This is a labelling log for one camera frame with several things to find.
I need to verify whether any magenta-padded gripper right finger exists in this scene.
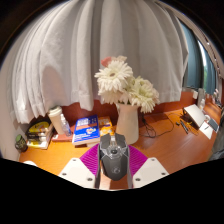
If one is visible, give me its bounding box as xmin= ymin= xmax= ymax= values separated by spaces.
xmin=127 ymin=144 xmax=170 ymax=190

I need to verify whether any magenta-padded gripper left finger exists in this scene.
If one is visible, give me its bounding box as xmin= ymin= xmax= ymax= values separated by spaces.
xmin=58 ymin=143 xmax=102 ymax=190

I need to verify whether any grey black computer mouse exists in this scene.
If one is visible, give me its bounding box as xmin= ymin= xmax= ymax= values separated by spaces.
xmin=98 ymin=132 xmax=130 ymax=182

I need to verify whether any flat red book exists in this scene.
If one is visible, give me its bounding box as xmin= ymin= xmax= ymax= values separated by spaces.
xmin=51 ymin=133 xmax=74 ymax=143

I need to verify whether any blue cover book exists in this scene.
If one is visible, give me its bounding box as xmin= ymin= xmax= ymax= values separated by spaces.
xmin=72 ymin=114 xmax=101 ymax=146

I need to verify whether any black book yellow lettering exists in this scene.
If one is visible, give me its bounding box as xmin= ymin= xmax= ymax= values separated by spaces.
xmin=26 ymin=133 xmax=54 ymax=144

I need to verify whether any black book white lettering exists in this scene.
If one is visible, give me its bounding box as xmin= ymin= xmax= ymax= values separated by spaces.
xmin=26 ymin=129 xmax=54 ymax=139

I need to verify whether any white ceramic jug vase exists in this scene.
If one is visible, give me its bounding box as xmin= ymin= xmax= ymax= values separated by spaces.
xmin=114 ymin=102 xmax=140 ymax=146

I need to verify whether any black pen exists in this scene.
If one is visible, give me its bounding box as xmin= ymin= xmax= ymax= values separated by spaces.
xmin=179 ymin=118 xmax=190 ymax=135

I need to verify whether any orange yellow cover book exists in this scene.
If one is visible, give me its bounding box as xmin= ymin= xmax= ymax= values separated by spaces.
xmin=87 ymin=115 xmax=114 ymax=148

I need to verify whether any dark green mug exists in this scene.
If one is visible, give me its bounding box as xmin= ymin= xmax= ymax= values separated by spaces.
xmin=14 ymin=133 xmax=29 ymax=154

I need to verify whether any white paper sheet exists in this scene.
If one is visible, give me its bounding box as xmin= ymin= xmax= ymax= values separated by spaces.
xmin=199 ymin=120 xmax=214 ymax=140

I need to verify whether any white laptop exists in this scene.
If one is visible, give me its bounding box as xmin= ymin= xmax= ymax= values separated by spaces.
xmin=182 ymin=103 xmax=207 ymax=129

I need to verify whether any black keyboard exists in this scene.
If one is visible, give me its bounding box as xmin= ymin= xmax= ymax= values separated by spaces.
xmin=208 ymin=118 xmax=220 ymax=133

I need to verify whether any white flower bouquet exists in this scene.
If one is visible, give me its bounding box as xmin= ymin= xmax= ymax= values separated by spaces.
xmin=93 ymin=55 xmax=161 ymax=114

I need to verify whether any dark teal window curtain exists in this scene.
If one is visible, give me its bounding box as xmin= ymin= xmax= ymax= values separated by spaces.
xmin=181 ymin=21 xmax=204 ymax=91
xmin=203 ymin=49 xmax=218 ymax=96

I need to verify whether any white pleated curtain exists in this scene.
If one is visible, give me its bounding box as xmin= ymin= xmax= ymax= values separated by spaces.
xmin=6 ymin=0 xmax=190 ymax=125

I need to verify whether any black cable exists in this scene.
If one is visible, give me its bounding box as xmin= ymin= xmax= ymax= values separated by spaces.
xmin=141 ymin=111 xmax=184 ymax=139

